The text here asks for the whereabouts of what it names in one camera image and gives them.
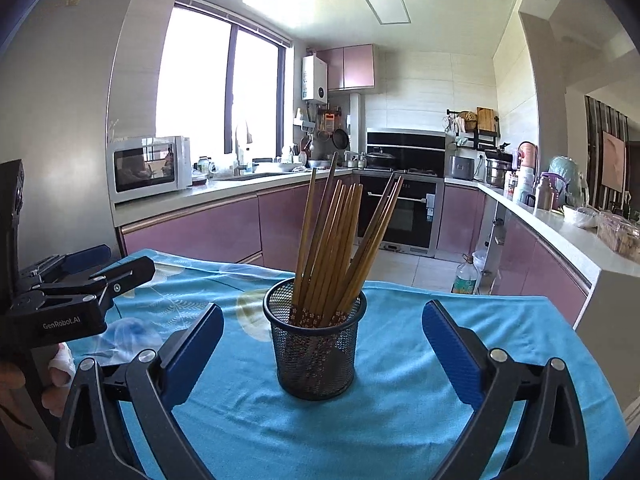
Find white water heater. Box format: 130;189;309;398
301;55;328;102

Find pink base cabinets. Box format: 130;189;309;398
442;182;591;328
120;172;361;268

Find black mesh holder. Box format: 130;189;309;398
263;277;367;401

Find clear plastic food container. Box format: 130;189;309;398
597;210;640;256

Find grey refrigerator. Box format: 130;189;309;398
0;0;146;281

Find plastic bottle with green label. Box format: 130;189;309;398
451;255;482;295

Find pink wall cabinet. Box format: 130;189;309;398
316;44;376;92

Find white plastic jar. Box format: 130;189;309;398
517;167;536;203

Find bunch of wooden chopsticks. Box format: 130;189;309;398
289;152;405;328

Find person's left hand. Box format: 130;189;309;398
0;342;76;426

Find steel thermos bottle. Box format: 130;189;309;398
535;172;556;211

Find pink wall picture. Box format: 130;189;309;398
601;130;628;193

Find black range hood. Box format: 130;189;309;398
366;129;447;173

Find stainless steel pot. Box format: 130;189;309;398
484;147;513;188

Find black built-in oven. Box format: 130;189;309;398
357;174;446;256

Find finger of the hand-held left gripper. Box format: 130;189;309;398
37;256;157;311
20;244;112;283

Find green appliance under plastic cover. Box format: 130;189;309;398
547;156;588;206

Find white microwave oven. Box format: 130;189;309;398
106;135;193;204

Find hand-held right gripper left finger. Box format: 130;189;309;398
55;302;226;480

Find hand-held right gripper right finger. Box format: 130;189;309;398
421;300;587;480

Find kitchen window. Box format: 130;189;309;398
155;0;293;161

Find blue floral tablecloth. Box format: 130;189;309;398
60;249;631;480

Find ceiling light panel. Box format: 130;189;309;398
360;0;412;25

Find black wall rack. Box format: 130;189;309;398
446;109;501;150

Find black wok with lid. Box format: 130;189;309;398
365;147;398;170

